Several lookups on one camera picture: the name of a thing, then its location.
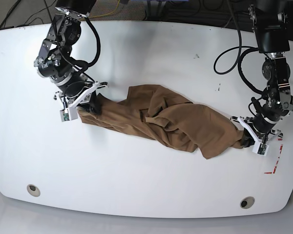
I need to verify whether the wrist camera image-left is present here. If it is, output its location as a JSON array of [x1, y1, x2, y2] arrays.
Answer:
[[60, 107, 78, 122]]

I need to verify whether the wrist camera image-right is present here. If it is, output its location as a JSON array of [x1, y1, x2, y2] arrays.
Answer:
[[252, 141, 269, 156]]

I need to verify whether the grey table grommet left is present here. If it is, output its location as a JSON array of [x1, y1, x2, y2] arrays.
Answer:
[[27, 184, 41, 197]]

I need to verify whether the yellow cable on floor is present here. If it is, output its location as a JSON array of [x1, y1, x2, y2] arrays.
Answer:
[[90, 0, 120, 19]]

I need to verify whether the brown t-shirt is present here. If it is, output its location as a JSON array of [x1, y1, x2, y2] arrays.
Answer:
[[78, 84, 243, 159]]

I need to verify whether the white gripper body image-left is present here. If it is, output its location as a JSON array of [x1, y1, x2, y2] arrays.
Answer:
[[53, 75, 108, 109]]

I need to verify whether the black cable on floor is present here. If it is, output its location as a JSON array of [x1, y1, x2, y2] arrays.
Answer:
[[0, 0, 54, 28]]

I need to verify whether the grey table grommet right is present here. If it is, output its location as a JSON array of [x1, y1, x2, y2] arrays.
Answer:
[[240, 196, 255, 209]]

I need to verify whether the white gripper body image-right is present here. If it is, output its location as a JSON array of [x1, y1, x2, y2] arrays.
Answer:
[[230, 114, 282, 143]]

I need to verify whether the red tape rectangle marking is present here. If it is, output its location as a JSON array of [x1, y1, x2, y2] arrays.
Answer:
[[262, 137, 283, 175]]

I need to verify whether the grey table grommet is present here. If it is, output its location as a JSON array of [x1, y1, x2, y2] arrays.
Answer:
[[27, 184, 41, 197], [240, 196, 255, 209]]

